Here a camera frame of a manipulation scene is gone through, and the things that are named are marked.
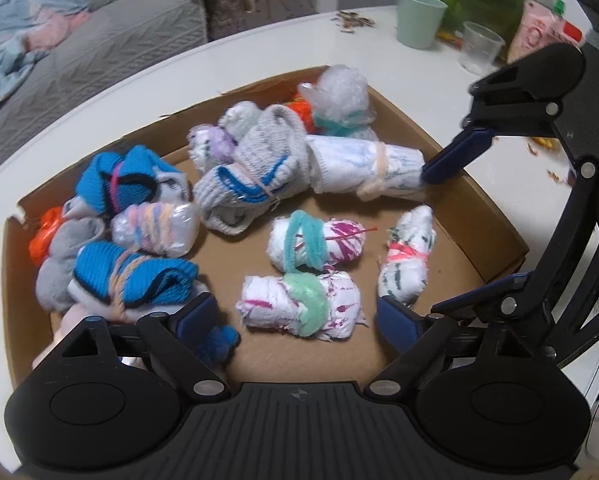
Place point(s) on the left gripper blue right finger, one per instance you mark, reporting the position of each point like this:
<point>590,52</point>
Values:
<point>419,341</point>

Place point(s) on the brown cardboard tray box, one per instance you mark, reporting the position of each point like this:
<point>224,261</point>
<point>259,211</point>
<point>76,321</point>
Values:
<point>475,243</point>

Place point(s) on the pile of seed shells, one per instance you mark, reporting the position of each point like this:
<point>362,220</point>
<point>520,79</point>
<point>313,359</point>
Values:
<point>349,21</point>

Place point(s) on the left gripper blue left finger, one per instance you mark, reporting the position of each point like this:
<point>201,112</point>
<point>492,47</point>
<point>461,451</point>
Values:
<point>171,340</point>

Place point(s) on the pastel striped bundle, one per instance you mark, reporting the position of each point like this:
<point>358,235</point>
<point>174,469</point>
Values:
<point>162,229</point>

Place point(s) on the white teal-tie sock bundle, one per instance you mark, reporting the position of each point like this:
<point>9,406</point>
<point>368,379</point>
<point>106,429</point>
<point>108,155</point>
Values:
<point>303,241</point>

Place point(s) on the bubble wrap teal-tie bundle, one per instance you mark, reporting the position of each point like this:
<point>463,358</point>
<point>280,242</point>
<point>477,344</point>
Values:
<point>339,104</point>

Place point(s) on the clear plastic cup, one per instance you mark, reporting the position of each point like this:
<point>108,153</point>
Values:
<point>479,49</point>

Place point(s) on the mint green cup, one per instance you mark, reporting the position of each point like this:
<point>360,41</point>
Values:
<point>418,22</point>

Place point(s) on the grey sofa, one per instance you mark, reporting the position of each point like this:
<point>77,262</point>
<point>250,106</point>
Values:
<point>121,38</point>

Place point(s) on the pink snack packet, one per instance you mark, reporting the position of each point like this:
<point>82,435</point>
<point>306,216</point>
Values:
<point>541,26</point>

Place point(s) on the blue white sock bundle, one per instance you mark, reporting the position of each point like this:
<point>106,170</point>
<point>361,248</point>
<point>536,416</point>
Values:
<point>123,286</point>
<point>113,182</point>

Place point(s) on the pink clothing on sofa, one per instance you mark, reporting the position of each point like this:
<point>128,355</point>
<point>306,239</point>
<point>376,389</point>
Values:
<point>51,28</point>

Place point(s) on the large white knit sock bundle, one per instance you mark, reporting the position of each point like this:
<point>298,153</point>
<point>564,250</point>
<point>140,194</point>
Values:
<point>270,164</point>

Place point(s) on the light blue blanket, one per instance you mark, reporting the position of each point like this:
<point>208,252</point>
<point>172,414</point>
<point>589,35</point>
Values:
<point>16,18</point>

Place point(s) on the pink fluffy monster toy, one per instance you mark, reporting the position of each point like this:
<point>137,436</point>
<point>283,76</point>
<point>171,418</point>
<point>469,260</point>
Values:
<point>214,350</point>

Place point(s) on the white magenta green-tie bundle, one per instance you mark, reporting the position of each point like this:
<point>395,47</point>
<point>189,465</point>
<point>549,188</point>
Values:
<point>305,305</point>

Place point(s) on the orange plastic bundle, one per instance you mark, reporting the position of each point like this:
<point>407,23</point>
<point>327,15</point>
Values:
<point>48,226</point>
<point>304,111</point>

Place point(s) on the white purple-band sock bundle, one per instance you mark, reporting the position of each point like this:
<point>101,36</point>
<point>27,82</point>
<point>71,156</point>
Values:
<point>213,145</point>

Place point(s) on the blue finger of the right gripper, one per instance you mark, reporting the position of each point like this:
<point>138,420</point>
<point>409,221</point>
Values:
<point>493,293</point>
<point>466,147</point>

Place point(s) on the white ribbed sock bundle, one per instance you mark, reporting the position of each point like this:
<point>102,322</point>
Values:
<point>368,169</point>

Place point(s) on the grey sock bundle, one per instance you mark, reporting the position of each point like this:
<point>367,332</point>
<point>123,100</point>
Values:
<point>56,272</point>

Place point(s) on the white green pink-tie bundle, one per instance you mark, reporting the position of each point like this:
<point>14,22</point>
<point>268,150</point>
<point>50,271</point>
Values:
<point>404,271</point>

